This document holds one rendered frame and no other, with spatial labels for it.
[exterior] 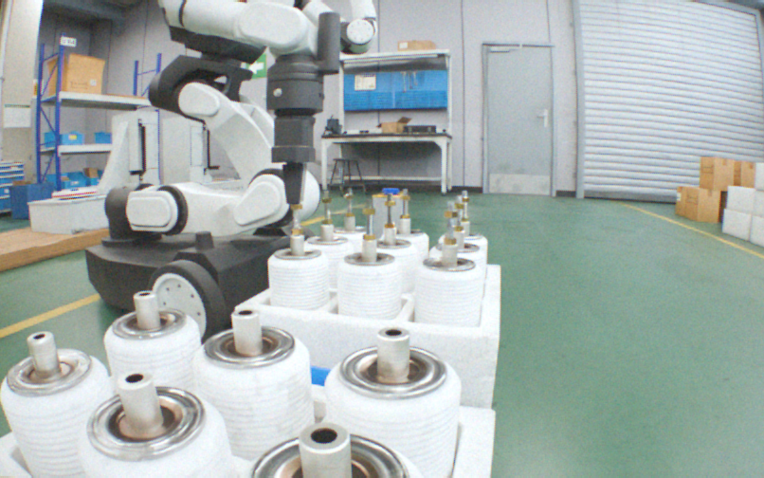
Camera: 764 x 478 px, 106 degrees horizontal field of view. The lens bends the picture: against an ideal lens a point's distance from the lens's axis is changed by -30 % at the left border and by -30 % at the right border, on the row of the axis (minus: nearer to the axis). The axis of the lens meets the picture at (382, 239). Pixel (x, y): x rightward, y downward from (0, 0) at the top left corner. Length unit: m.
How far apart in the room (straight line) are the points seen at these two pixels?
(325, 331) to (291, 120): 0.30
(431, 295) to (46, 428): 0.46
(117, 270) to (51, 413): 0.86
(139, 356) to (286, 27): 0.46
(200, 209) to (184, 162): 2.18
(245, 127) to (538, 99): 5.03
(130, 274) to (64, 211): 1.46
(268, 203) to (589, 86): 5.28
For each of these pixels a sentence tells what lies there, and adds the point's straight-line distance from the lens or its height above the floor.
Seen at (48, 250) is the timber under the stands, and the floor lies 0.04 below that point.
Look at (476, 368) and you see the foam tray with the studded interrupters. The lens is 0.55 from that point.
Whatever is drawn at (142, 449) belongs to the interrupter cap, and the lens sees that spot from 0.24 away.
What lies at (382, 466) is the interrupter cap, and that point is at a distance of 0.21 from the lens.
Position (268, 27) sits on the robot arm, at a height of 0.60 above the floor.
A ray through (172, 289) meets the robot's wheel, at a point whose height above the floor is 0.14.
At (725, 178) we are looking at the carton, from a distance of 4.27.
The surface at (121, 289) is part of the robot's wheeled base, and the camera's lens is 1.16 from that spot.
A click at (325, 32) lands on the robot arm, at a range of 0.64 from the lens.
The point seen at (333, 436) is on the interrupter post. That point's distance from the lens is 0.19.
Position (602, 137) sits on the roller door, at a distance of 5.82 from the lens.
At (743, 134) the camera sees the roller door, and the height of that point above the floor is 1.10.
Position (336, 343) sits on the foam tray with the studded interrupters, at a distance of 0.58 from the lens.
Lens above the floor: 0.39
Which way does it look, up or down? 11 degrees down
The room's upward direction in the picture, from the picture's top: straight up
